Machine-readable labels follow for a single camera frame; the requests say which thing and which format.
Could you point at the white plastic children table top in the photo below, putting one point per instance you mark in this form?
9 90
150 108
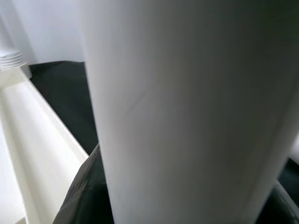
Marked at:
35 140

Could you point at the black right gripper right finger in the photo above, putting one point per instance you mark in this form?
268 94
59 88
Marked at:
282 207

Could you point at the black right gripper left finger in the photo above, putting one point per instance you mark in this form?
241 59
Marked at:
88 191

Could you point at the white plastic table leg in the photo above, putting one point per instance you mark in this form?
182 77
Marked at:
10 59
187 116

